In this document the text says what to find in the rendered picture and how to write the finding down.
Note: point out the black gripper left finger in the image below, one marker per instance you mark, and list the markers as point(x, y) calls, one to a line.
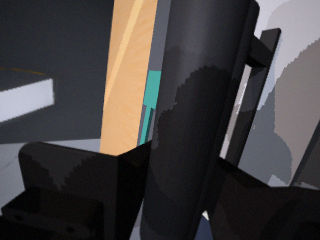
point(117, 181)

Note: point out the teal flat trowel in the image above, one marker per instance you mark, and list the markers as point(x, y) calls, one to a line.
point(150, 100)

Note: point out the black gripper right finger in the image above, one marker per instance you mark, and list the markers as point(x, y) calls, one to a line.
point(241, 207)

